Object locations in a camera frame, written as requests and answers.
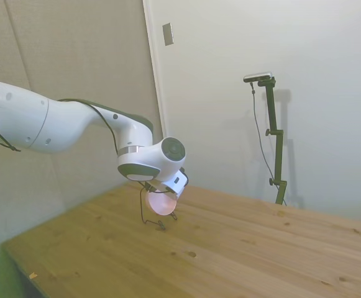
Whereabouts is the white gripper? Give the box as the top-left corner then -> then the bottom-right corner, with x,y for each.
143,169 -> 190,201

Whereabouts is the pink plastic bowl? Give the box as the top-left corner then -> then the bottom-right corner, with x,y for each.
145,191 -> 178,216

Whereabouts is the black wire dish stand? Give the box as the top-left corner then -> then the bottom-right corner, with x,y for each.
139,186 -> 179,231

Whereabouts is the white door frame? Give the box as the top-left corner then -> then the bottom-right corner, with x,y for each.
142,0 -> 168,139

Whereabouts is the dark jointed camera stand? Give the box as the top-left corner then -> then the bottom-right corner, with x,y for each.
257,77 -> 288,205

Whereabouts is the grey exterior camera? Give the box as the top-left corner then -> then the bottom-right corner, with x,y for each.
243,71 -> 273,83

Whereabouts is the grey wall switch plate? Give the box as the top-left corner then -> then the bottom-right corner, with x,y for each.
162,22 -> 175,47

